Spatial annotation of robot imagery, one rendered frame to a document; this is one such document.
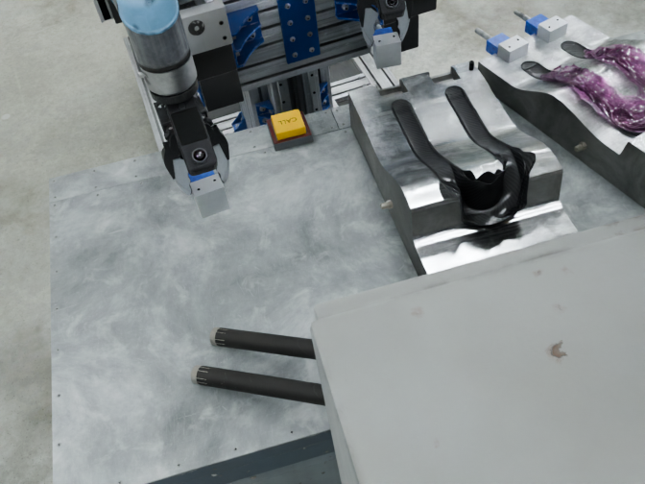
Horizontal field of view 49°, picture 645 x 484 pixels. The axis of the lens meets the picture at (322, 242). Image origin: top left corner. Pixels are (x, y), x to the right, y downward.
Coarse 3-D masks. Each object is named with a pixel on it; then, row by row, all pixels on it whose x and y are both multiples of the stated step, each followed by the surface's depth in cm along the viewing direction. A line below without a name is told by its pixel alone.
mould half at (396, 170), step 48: (432, 96) 135; (480, 96) 134; (384, 144) 129; (432, 144) 128; (528, 144) 120; (384, 192) 129; (432, 192) 114; (528, 192) 116; (432, 240) 116; (480, 240) 116; (528, 240) 115
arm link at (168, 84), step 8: (184, 64) 98; (192, 64) 100; (144, 72) 99; (168, 72) 98; (176, 72) 98; (184, 72) 99; (192, 72) 101; (152, 80) 99; (160, 80) 98; (168, 80) 98; (176, 80) 99; (184, 80) 100; (192, 80) 101; (152, 88) 101; (160, 88) 100; (168, 88) 100; (176, 88) 100; (184, 88) 101
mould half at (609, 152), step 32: (576, 32) 149; (480, 64) 146; (512, 64) 145; (544, 64) 144; (576, 64) 140; (608, 64) 135; (512, 96) 142; (544, 96) 133; (576, 96) 131; (544, 128) 138; (576, 128) 130; (608, 128) 127; (608, 160) 127; (640, 160) 120; (640, 192) 123
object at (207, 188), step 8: (192, 176) 120; (200, 176) 120; (208, 176) 119; (216, 176) 117; (192, 184) 117; (200, 184) 116; (208, 184) 116; (216, 184) 116; (200, 192) 115; (208, 192) 115; (216, 192) 116; (224, 192) 116; (200, 200) 116; (208, 200) 116; (216, 200) 117; (224, 200) 118; (200, 208) 117; (208, 208) 118; (216, 208) 118; (224, 208) 119; (208, 216) 119
